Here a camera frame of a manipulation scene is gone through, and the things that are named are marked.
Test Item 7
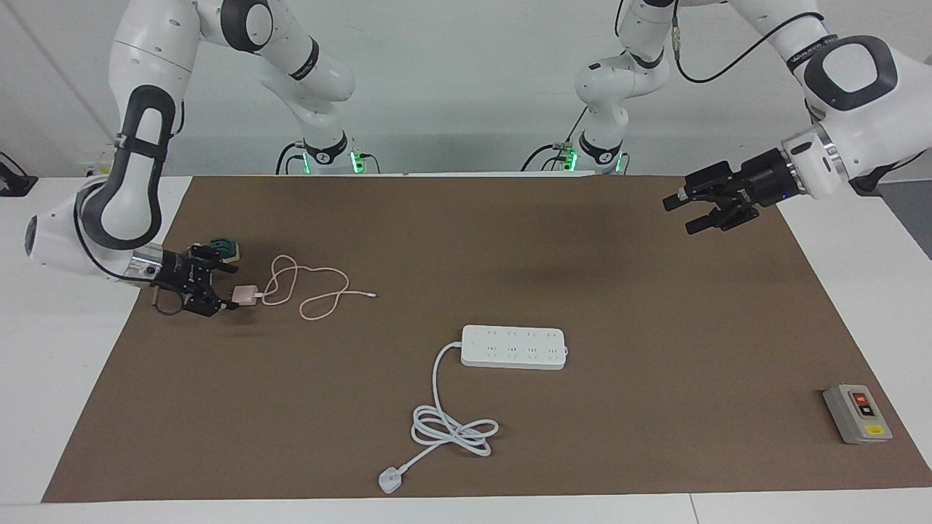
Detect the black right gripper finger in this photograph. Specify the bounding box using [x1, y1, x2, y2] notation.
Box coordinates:
[182, 287, 240, 318]
[188, 245, 239, 274]

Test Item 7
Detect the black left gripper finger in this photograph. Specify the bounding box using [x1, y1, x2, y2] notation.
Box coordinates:
[663, 162, 740, 213]
[684, 205, 762, 234]

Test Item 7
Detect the pink USB cable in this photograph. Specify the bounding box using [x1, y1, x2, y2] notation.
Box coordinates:
[256, 255, 379, 322]

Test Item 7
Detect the white power strip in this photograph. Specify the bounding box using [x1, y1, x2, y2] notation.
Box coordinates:
[461, 325, 569, 370]

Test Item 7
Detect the brown table mat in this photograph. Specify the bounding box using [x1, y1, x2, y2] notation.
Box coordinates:
[42, 173, 932, 504]

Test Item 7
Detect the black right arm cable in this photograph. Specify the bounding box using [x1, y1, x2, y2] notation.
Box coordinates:
[73, 193, 184, 318]

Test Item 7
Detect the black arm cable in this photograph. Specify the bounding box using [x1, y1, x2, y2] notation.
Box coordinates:
[73, 193, 184, 318]
[615, 0, 838, 84]

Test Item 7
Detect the black right base cable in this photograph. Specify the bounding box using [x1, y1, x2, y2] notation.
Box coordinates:
[275, 140, 310, 175]

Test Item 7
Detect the black base cable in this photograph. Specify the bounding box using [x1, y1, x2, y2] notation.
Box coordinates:
[520, 108, 589, 173]
[275, 140, 310, 175]

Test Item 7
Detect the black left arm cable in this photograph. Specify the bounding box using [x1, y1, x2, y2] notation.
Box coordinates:
[615, 0, 838, 84]

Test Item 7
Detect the black left base cable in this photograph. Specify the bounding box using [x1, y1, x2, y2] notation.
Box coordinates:
[520, 108, 589, 173]

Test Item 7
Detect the black clamp mount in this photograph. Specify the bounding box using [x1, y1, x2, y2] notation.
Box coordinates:
[0, 151, 39, 198]

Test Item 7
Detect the grey on-off switch box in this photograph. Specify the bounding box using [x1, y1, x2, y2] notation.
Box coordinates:
[823, 384, 893, 445]

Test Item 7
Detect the white power cord with plug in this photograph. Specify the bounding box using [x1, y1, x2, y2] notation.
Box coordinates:
[378, 342, 500, 496]

